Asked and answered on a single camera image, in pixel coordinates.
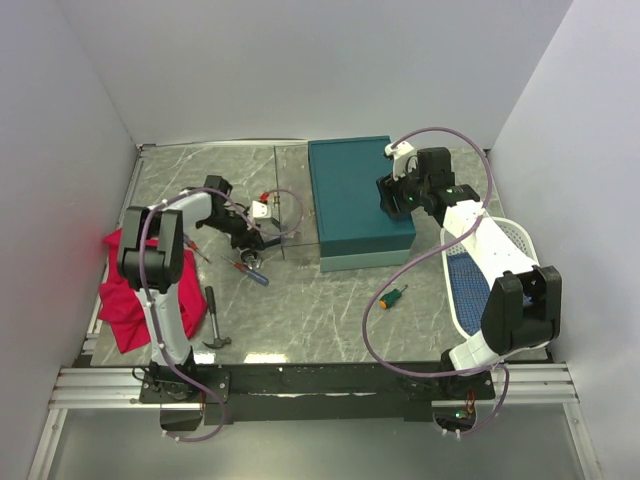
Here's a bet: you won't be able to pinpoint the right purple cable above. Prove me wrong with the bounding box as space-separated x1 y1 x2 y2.
360 125 511 437

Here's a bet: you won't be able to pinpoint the white plastic basket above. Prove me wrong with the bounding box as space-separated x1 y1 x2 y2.
440 217 538 310

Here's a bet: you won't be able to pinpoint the blue checkered cloth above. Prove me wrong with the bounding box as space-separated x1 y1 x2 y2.
446 253 490 338

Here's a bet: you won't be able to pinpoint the green orange stubby screwdriver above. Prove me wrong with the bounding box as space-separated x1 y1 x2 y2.
379 285 408 309

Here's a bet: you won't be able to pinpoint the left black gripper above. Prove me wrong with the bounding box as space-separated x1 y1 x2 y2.
198 208 263 249

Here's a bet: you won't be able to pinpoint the black handled claw hammer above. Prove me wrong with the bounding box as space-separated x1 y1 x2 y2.
203 286 232 350

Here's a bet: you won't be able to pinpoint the teal tool box with drawer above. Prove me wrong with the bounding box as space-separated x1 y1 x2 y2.
275 134 418 274

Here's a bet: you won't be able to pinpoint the blue handled pliers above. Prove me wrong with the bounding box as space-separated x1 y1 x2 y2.
249 235 282 251

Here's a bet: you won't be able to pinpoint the black handled adjustable wrench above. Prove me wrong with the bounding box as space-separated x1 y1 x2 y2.
240 249 262 270

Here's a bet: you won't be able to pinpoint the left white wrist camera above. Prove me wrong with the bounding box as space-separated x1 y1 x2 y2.
249 200 274 221

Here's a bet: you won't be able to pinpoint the blue red screwdriver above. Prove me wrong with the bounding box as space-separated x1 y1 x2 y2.
184 239 211 264
219 254 269 286

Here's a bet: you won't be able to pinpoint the aluminium frame rail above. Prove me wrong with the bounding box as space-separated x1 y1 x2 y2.
27 364 601 480

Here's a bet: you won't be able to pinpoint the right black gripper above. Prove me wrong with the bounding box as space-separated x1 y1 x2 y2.
376 160 429 221

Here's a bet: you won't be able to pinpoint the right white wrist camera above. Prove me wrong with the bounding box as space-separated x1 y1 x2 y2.
384 141 416 181

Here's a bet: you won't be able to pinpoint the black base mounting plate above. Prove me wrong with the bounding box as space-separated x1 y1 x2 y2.
139 362 496 431

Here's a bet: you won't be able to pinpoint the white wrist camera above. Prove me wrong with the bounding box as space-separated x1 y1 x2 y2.
249 200 274 221
384 141 416 181

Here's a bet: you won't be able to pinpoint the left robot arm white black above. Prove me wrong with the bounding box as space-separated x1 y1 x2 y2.
116 175 273 402

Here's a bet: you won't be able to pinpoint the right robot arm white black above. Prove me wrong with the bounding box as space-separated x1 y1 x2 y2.
376 142 562 399

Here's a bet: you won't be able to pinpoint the red cloth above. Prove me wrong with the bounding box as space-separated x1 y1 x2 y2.
98 229 207 354

